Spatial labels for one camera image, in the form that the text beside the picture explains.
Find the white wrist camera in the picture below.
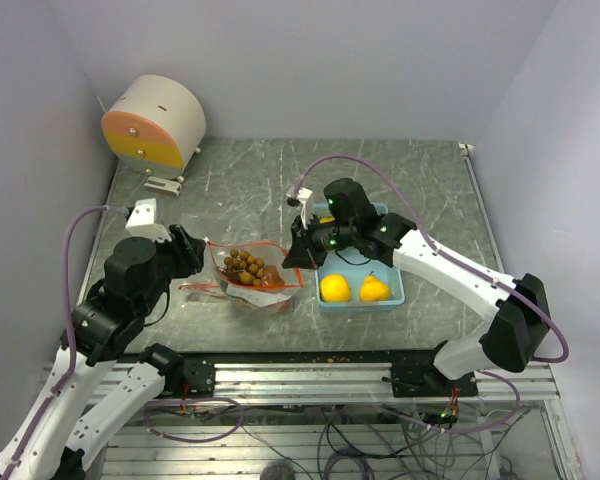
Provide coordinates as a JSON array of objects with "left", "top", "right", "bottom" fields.
[
  {"left": 125, "top": 198, "right": 171, "bottom": 243},
  {"left": 286, "top": 187, "right": 314, "bottom": 229}
]

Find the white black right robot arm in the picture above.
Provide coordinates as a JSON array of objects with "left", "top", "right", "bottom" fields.
[{"left": 283, "top": 178, "right": 549, "bottom": 396}]

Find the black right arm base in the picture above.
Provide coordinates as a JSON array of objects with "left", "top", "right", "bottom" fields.
[{"left": 382, "top": 341, "right": 478, "bottom": 398}]

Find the purple floor cable loop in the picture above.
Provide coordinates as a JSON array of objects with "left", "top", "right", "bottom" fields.
[{"left": 145, "top": 397, "right": 249, "bottom": 443}]

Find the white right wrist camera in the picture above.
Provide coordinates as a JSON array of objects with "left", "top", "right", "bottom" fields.
[{"left": 286, "top": 187, "right": 314, "bottom": 229}]

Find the white corner clip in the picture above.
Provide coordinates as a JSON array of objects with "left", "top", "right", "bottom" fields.
[{"left": 458, "top": 142, "right": 474, "bottom": 157}]

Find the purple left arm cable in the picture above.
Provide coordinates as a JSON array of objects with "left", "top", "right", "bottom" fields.
[{"left": 0, "top": 204, "right": 131, "bottom": 480}]

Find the brown round fruit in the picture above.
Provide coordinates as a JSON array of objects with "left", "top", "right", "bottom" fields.
[{"left": 260, "top": 265, "right": 286, "bottom": 287}]

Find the cream cylindrical drawer box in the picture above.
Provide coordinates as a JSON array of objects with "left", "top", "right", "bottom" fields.
[{"left": 101, "top": 74, "right": 207, "bottom": 180}]

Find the orange fruit left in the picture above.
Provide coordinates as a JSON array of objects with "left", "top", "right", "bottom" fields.
[{"left": 319, "top": 274, "right": 351, "bottom": 303}]

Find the clear orange zip top bag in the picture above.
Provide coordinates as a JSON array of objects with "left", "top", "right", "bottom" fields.
[{"left": 207, "top": 241, "right": 304, "bottom": 313}]

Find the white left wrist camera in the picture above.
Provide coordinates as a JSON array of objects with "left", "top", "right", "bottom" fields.
[{"left": 125, "top": 198, "right": 171, "bottom": 243}]

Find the small white metal bracket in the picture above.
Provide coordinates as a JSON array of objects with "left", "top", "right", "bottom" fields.
[{"left": 144, "top": 176, "right": 182, "bottom": 197}]

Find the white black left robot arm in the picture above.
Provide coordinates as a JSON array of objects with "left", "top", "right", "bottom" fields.
[{"left": 0, "top": 225, "right": 206, "bottom": 479}]

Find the orange fruit right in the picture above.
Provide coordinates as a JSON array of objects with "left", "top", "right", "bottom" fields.
[{"left": 359, "top": 274, "right": 391, "bottom": 302}]

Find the light blue plastic basket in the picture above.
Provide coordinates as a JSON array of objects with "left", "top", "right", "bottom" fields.
[{"left": 313, "top": 204, "right": 405, "bottom": 313}]

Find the brown longan bunch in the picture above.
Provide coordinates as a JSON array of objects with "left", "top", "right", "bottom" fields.
[{"left": 221, "top": 249, "right": 266, "bottom": 287}]

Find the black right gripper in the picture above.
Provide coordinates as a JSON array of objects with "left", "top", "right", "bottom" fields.
[{"left": 282, "top": 211, "right": 357, "bottom": 270}]

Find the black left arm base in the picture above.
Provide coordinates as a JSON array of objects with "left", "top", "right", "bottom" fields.
[{"left": 138, "top": 343, "right": 216, "bottom": 399}]

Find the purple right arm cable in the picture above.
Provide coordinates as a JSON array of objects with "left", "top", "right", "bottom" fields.
[{"left": 297, "top": 154, "right": 569, "bottom": 362}]

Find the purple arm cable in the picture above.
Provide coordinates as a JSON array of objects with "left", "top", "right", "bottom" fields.
[
  {"left": 0, "top": 204, "right": 131, "bottom": 480},
  {"left": 297, "top": 154, "right": 569, "bottom": 362}
]

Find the orange fruit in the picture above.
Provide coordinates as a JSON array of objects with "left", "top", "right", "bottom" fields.
[
  {"left": 359, "top": 274, "right": 391, "bottom": 302},
  {"left": 319, "top": 274, "right": 351, "bottom": 303}
]

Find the aluminium rail frame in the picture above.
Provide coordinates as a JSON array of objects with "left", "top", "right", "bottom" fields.
[{"left": 86, "top": 357, "right": 577, "bottom": 479}]

